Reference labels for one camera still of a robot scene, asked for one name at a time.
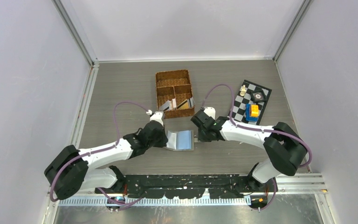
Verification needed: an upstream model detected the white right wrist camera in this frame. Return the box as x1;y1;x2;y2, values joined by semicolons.
201;106;216;119

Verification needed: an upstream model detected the cream chess piece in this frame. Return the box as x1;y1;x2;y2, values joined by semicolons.
240;85;247;97

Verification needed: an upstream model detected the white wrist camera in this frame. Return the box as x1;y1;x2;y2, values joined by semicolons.
146;110;165;126
201;106;216;119

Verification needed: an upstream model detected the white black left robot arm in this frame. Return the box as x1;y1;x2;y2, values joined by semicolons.
44;121;168;202

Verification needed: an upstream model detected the gold credit card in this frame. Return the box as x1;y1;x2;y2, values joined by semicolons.
177;100;190;110

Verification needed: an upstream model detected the striped grey card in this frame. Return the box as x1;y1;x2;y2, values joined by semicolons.
159;100;172;111

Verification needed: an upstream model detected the taupe leather card holder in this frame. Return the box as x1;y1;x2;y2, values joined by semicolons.
165;130;198;152

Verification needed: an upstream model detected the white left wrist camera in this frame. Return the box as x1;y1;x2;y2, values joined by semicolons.
146;110;165;126

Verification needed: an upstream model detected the woven brown compartment basket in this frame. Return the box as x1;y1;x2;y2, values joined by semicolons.
155;70;195;119

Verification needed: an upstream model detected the orange blue toy block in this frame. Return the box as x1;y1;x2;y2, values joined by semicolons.
245;104;259;122

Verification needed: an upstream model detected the black white checkerboard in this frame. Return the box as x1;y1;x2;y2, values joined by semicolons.
229;80;272;125

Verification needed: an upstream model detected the black square framed object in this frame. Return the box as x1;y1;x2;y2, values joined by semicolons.
250;90;266;103

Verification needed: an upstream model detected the grey card stack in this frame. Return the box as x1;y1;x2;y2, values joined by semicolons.
187;97;195;108

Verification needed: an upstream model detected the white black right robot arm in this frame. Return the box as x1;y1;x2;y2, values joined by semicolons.
191;107;308;192

